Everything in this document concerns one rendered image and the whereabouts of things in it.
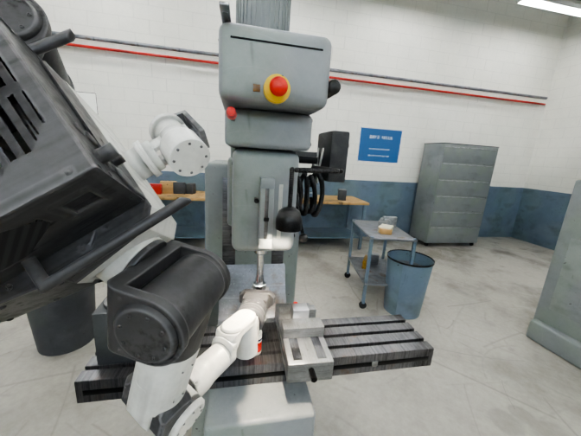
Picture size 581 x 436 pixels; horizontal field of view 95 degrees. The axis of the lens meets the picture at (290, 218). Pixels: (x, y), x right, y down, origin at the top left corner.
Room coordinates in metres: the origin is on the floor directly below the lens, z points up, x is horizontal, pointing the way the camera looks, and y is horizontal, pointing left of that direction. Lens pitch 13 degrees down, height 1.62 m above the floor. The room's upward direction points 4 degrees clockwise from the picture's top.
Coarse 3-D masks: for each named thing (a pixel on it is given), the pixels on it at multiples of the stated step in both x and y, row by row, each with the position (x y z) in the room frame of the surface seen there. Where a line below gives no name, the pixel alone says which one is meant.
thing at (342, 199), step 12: (156, 192) 4.15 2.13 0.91; (168, 192) 4.26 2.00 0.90; (180, 192) 4.28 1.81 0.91; (192, 192) 4.33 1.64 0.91; (204, 192) 4.62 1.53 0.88; (204, 204) 4.09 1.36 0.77; (348, 204) 4.55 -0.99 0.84; (360, 204) 4.60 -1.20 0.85; (348, 216) 5.28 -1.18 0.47; (180, 228) 4.49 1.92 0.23; (192, 228) 4.53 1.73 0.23; (204, 228) 4.58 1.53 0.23; (312, 228) 5.04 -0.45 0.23; (324, 228) 5.10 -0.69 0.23; (336, 228) 5.16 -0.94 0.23; (360, 240) 4.64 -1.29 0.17
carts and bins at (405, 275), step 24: (384, 216) 3.14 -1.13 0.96; (384, 240) 3.45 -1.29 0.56; (408, 240) 2.67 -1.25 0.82; (360, 264) 3.19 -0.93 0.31; (384, 264) 3.25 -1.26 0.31; (408, 264) 2.49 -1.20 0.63; (432, 264) 2.65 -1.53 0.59; (408, 288) 2.50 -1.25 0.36; (48, 312) 1.71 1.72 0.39; (72, 312) 1.79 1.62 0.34; (408, 312) 2.51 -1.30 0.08; (48, 336) 1.71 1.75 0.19; (72, 336) 1.78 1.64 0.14
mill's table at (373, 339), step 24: (264, 336) 0.91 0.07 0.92; (336, 336) 0.95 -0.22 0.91; (360, 336) 0.95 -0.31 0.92; (384, 336) 0.96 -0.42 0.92; (408, 336) 0.97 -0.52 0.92; (96, 360) 0.74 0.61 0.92; (240, 360) 0.78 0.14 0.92; (264, 360) 0.79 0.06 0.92; (336, 360) 0.82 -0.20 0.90; (360, 360) 0.84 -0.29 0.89; (384, 360) 0.86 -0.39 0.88; (408, 360) 0.88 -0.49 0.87; (96, 384) 0.67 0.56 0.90; (120, 384) 0.68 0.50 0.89; (216, 384) 0.74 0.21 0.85; (240, 384) 0.75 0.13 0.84
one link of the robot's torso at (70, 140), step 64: (0, 64) 0.25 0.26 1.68; (0, 128) 0.23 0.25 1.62; (64, 128) 0.24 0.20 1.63; (0, 192) 0.21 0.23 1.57; (64, 192) 0.23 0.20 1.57; (128, 192) 0.29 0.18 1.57; (0, 256) 0.23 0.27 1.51; (64, 256) 0.29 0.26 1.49; (128, 256) 0.32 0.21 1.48; (0, 320) 0.32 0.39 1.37
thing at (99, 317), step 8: (104, 304) 0.76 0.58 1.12; (96, 312) 0.73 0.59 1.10; (104, 312) 0.73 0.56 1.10; (96, 320) 0.72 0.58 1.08; (104, 320) 0.73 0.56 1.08; (96, 328) 0.72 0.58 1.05; (104, 328) 0.73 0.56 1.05; (96, 336) 0.72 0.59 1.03; (104, 336) 0.73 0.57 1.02; (96, 344) 0.72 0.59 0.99; (104, 344) 0.73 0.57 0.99; (96, 352) 0.72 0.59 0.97; (104, 352) 0.72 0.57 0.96; (104, 360) 0.72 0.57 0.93; (112, 360) 0.73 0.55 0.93; (120, 360) 0.74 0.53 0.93; (128, 360) 0.74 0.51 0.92
